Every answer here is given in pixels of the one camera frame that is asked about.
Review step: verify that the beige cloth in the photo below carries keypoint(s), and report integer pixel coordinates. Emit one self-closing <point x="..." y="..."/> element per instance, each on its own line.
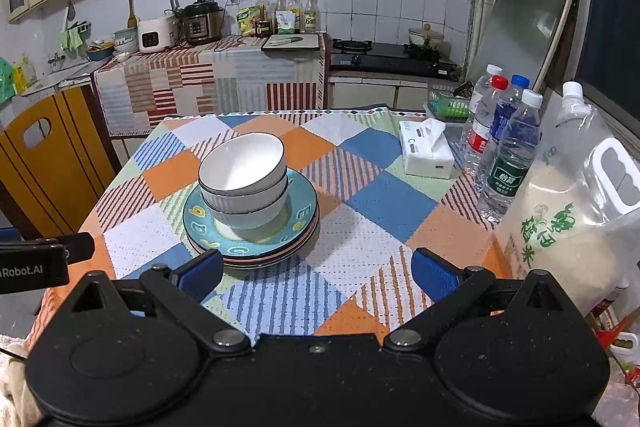
<point x="12" y="387"/>

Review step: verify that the blue basin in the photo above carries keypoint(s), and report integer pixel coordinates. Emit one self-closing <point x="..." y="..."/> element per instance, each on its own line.
<point x="100" y="53"/>

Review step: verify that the blue egg-print plate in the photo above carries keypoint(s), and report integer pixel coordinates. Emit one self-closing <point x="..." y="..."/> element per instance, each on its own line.
<point x="300" y="213"/>

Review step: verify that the cream base cabinet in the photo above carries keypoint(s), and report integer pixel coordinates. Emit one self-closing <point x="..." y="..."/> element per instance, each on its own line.
<point x="370" y="94"/>

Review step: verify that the grey metal sheet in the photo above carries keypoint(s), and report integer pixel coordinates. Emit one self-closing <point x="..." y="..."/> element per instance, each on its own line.
<point x="525" y="17"/>

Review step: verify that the kitchen knife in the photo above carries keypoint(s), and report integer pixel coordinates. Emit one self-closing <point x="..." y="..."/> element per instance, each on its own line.
<point x="286" y="41"/>

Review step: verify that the red-cap water bottle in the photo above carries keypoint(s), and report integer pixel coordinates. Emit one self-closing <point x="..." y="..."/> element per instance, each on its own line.
<point x="482" y="134"/>

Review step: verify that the slim clear bottle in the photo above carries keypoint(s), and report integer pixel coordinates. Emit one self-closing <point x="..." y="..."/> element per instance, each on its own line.
<point x="295" y="4"/>

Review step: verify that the black gas stove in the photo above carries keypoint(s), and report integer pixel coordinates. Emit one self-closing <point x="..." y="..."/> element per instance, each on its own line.
<point x="390" y="57"/>

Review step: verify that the yellow-green food packet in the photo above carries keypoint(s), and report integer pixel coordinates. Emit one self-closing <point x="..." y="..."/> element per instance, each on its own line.
<point x="246" y="21"/>

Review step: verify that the blue-cap water bottle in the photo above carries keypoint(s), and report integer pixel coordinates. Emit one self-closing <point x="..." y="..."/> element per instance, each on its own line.
<point x="507" y="107"/>

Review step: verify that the cream cooking pot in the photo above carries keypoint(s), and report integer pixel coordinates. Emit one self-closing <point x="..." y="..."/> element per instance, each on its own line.
<point x="426" y="37"/>

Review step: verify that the pink plate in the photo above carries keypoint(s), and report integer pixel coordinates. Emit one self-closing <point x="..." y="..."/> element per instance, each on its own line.
<point x="260" y="261"/>

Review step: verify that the white rice cooker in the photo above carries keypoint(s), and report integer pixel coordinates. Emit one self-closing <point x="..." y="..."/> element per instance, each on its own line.
<point x="155" y="34"/>

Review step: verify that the yellow detergent bottle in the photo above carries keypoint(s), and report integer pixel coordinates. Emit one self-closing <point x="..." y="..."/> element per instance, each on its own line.
<point x="26" y="74"/>

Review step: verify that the yellow-cap clear bottle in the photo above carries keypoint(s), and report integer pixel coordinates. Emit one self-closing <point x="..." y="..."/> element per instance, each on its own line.
<point x="310" y="21"/>

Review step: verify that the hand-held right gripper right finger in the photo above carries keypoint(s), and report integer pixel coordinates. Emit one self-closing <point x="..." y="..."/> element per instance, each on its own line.
<point x="435" y="277"/>

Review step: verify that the green-label water bottle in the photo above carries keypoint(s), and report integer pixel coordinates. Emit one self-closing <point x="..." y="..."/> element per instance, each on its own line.
<point x="510" y="167"/>

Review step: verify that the green plastic bag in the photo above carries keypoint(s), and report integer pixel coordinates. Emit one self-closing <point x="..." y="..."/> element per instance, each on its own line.
<point x="5" y="82"/>

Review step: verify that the green plastic basket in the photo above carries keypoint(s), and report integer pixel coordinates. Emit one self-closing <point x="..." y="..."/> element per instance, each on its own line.
<point x="447" y="109"/>

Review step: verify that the white tissue pack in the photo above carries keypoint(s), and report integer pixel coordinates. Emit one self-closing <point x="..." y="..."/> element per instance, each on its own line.
<point x="425" y="154"/>

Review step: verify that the green hanging cloth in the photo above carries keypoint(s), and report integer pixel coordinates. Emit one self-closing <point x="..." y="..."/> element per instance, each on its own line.
<point x="71" y="39"/>

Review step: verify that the wooden spatula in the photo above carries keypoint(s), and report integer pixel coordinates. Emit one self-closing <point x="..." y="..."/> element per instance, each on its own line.
<point x="132" y="7"/>

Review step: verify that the clear oil bottle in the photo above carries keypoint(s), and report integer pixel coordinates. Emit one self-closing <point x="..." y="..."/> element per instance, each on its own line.
<point x="262" y="6"/>

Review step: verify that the black pressure cooker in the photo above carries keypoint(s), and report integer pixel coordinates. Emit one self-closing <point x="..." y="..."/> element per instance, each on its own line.
<point x="200" y="24"/>

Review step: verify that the dark sauce jar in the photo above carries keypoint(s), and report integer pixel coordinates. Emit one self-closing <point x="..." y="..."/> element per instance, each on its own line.
<point x="262" y="29"/>

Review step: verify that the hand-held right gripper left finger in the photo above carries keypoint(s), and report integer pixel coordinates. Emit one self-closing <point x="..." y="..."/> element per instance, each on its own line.
<point x="200" y="274"/>

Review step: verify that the white ribbed bowl dark rim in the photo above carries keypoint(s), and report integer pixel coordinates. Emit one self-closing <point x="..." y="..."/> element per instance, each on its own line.
<point x="240" y="167"/>
<point x="245" y="212"/>

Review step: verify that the yellow wooden chair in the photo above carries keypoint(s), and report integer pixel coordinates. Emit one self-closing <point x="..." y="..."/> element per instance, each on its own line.
<point x="50" y="167"/>

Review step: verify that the sink faucet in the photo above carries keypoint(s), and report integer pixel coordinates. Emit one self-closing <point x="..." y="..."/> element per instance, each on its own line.
<point x="56" y="58"/>

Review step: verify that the clear rice bag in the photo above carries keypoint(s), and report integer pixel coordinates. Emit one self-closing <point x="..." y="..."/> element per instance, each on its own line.
<point x="560" y="207"/>

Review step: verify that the stack of pale bowls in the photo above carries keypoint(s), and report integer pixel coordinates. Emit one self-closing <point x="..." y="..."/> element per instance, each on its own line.
<point x="126" y="41"/>

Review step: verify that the white cutting board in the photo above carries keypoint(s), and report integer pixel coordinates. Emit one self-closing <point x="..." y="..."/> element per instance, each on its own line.
<point x="290" y="48"/>

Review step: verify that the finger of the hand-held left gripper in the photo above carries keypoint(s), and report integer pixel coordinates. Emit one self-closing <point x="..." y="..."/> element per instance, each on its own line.
<point x="80" y="248"/>

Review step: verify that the striped patchwork counter cloth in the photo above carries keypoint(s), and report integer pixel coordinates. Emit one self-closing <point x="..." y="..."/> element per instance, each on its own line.
<point x="200" y="82"/>

